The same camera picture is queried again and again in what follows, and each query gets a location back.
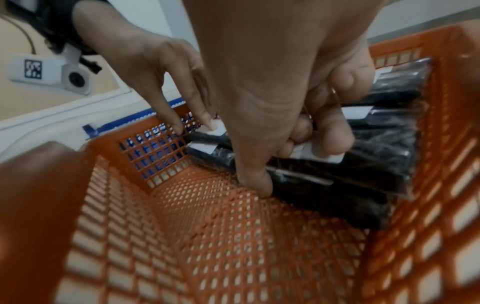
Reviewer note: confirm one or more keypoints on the blue plastic basket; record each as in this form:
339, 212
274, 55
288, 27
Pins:
112, 126

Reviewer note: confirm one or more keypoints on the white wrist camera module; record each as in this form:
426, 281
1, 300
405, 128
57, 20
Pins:
45, 71

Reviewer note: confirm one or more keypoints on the person's left hand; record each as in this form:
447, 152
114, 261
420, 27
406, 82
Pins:
142, 59

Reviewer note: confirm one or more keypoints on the person's right hand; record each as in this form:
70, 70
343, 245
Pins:
270, 74

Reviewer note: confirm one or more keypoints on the black wristband with marker tags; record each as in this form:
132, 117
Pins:
48, 17

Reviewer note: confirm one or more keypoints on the orange plastic basket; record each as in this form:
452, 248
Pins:
243, 252

